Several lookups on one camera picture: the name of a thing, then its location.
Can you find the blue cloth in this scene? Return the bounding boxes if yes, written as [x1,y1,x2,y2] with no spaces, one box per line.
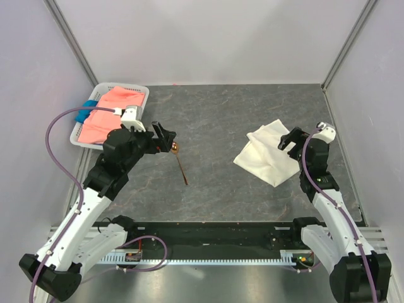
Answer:
[74,100,98,124]

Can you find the purple cable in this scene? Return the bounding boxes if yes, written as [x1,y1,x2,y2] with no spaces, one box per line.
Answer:
[28,106,117,303]
[302,126,379,303]

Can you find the aluminium frame post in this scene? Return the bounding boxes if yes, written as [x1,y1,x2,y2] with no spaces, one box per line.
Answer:
[43,0,98,86]
[321,0,379,92]

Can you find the copper spoon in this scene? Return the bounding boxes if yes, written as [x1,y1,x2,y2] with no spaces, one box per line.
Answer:
[171,141,189,186]

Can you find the right aluminium frame post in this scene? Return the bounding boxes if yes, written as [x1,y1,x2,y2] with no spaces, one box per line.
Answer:
[321,0,379,92]

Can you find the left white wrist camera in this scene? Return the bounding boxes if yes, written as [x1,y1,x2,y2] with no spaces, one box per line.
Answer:
[113,105,146,132]

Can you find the white slotted cable duct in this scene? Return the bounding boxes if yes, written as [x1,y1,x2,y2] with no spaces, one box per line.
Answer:
[97,247,314,266]

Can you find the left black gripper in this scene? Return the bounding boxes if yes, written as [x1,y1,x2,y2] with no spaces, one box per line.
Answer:
[122,121,175,172]

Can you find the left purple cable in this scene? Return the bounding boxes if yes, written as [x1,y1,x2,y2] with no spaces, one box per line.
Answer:
[28,106,117,303]

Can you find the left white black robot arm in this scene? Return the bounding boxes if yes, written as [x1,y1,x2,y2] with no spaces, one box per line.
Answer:
[19,121,177,302]

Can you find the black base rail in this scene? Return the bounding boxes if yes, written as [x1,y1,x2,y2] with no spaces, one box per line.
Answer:
[94,220,319,261]

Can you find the white cloth napkin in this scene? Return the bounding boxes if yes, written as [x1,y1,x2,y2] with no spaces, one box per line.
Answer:
[234,119,299,187]

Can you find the left aluminium frame post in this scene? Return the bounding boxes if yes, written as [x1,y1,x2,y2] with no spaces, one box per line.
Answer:
[43,0,98,86]

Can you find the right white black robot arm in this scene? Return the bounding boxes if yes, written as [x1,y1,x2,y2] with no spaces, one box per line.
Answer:
[278,122,391,302]

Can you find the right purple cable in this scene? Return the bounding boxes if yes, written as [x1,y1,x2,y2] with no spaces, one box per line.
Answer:
[302,126,379,303]

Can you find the white plastic basket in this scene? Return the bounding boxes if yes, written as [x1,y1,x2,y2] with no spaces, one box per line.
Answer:
[70,82,150,150]

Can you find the pink cloth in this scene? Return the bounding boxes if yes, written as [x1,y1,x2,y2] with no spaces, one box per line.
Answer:
[78,86,145,145]

